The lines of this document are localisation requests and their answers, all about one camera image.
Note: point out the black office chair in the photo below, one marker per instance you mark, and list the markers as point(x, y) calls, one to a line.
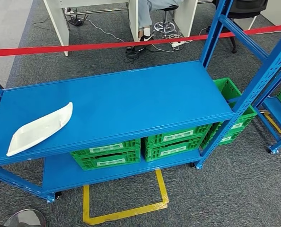
point(246, 7)

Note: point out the black stool chrome base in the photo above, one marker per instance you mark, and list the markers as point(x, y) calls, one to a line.
point(165, 26)

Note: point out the person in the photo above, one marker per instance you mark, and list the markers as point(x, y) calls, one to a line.
point(144, 12)

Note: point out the red barrier belt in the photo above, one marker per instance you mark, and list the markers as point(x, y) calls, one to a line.
point(83, 47)

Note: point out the blue metal shelf rack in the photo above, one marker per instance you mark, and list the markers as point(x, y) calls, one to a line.
point(277, 109)
point(131, 103)

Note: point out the white plastic trim part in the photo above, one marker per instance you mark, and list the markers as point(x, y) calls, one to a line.
point(36, 131)

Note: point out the white power strip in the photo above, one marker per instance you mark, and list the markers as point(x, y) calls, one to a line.
point(178, 44)

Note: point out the black power strip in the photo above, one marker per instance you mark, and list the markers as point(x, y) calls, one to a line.
point(75, 22)

